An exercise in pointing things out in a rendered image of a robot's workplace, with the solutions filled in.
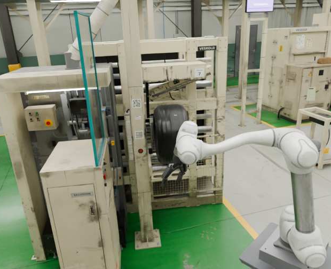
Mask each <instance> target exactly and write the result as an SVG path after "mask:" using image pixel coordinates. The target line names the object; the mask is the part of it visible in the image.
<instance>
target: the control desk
mask: <svg viewBox="0 0 331 269"><path fill-rule="evenodd" d="M40 176H41V181H42V186H43V191H44V195H45V200H46V205H47V208H48V213H49V217H50V223H51V227H52V232H53V237H54V241H55V245H56V250H57V254H58V259H59V264H60V268H61V269H121V246H120V237H119V228H118V223H117V215H116V206H115V197H114V189H113V181H112V172H111V163H110V158H109V149H108V140H107V138H105V139H104V144H103V148H102V152H101V157H100V161H99V166H98V167H96V165H95V160H94V153H93V145H92V139H86V140H73V141H61V142H58V143H57V145H56V147H55V148H54V150H53V152H52V153H51V155H50V156H49V158H48V160H47V161H46V163H45V164H44V166H43V167H42V169H41V171H40ZM116 262H117V268H116Z"/></svg>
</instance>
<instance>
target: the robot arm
mask: <svg viewBox="0 0 331 269"><path fill-rule="evenodd" d="M197 134H198V126H197V124H195V123H194V122H192V121H185V122H184V123H183V124H182V125H181V127H180V129H179V131H178V135H177V139H176V145H175V149H174V156H173V163H172V164H171V163H169V164H168V166H167V168H166V169H165V171H164V172H163V174H162V175H161V178H162V183H161V187H162V188H163V189H165V186H166V183H167V180H168V179H167V178H168V177H169V176H170V175H171V173H172V172H173V171H175V170H176V169H180V172H179V174H178V177H177V180H176V181H177V182H179V183H180V182H181V180H182V177H183V174H185V172H187V166H186V165H192V164H194V163H196V162H197V161H198V160H201V159H203V158H204V157H205V156H210V155H216V154H220V153H223V152H226V151H229V150H230V149H234V148H236V147H239V146H241V145H245V144H258V145H264V146H269V147H278V148H279V149H280V150H282V151H283V156H284V158H285V161H286V165H287V168H288V169H289V171H290V174H291V186H292V193H293V205H290V206H287V207H286V208H284V209H283V211H282V213H281V215H280V221H279V230H280V237H279V238H278V239H277V240H276V242H274V243H273V245H274V246H275V247H278V248H281V249H283V250H285V251H288V252H291V253H292V254H294V255H295V256H296V257H297V258H298V260H299V261H300V262H302V263H303V264H304V265H306V266H308V267H319V266H321V265H322V264H323V263H324V262H325V261H326V249H325V247H324V243H323V240H322V236H321V231H320V229H319V228H318V227H317V226H316V225H315V219H314V202H313V185H312V170H313V169H314V166H315V165H316V163H317V162H318V159H319V153H318V149H317V147H316V146H315V144H314V143H313V142H312V141H311V140H310V139H309V138H308V137H306V134H305V133H304V132H303V131H301V130H298V129H292V128H276V129H267V130H262V131H254V132H247V133H243V134H239V135H237V136H234V137H232V138H230V139H227V140H224V141H222V142H220V143H217V144H205V143H204V142H203V141H202V140H198V139H197ZM182 165H183V166H182ZM172 167H173V168H174V169H173V168H172Z"/></svg>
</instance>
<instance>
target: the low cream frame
mask: <svg viewBox="0 0 331 269"><path fill-rule="evenodd" d="M310 111H313V113H310ZM318 112H321V113H324V114H328V115H331V112H330V111H328V110H324V109H321V108H318V107H312V108H305V109H299V110H298V115H297V124H296V129H298V130H300V129H301V120H302V114H305V115H308V116H309V121H312V123H311V131H310V138H309V139H310V140H311V141H312V142H313V143H314V144H315V146H316V147H317V149H318V153H319V159H318V162H317V163H318V169H319V170H321V169H322V167H323V164H328V163H331V155H330V154H328V153H329V148H326V146H327V144H328V142H329V138H328V142H327V137H328V131H329V125H331V116H327V115H324V114H321V113H318ZM316 123H317V124H320V125H323V126H324V131H323V135H322V142H321V143H320V142H319V141H318V140H316V139H314V132H315V128H316ZM329 136H330V132H329Z"/></svg>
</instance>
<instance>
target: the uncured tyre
mask: <svg viewBox="0 0 331 269"><path fill-rule="evenodd" d="M174 114H177V116H174ZM185 121H189V120H188V115H187V111H186V109H185V108H184V107H183V106H182V105H177V104H172V105H159V106H157V107H156V108H155V109H154V114H153V129H154V142H155V150H156V155H157V159H158V161H159V162H160V163H162V164H165V165H166V164H169V163H171V164H172V163H173V156H174V149H175V145H176V139H177V135H178V131H179V129H180V127H181V125H182V124H183V123H184V122H185Z"/></svg>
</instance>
